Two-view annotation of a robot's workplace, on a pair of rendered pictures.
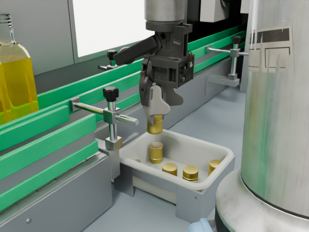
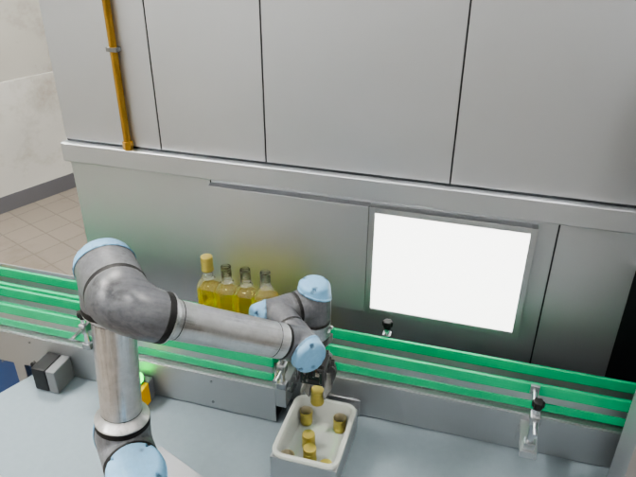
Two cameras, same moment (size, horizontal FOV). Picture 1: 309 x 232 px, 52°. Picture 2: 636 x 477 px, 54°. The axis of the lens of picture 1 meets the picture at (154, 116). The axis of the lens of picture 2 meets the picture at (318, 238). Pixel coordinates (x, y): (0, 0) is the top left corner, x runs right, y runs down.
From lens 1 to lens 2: 147 cm
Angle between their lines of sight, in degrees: 64
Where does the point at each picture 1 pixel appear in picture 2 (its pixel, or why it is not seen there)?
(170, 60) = not seen: hidden behind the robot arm
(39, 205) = (218, 379)
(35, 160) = (224, 357)
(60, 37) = (352, 288)
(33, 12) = (329, 264)
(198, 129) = (432, 453)
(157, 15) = not seen: hidden behind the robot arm
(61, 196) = (233, 384)
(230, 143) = not seen: outside the picture
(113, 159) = (278, 394)
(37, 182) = (225, 367)
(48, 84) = (343, 313)
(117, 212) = (271, 427)
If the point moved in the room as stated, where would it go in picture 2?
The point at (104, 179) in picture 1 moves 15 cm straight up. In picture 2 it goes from (268, 399) to (266, 357)
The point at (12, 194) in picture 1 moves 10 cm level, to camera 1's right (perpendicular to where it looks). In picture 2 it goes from (210, 363) to (216, 387)
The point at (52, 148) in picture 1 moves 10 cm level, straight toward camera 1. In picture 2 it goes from (236, 358) to (203, 373)
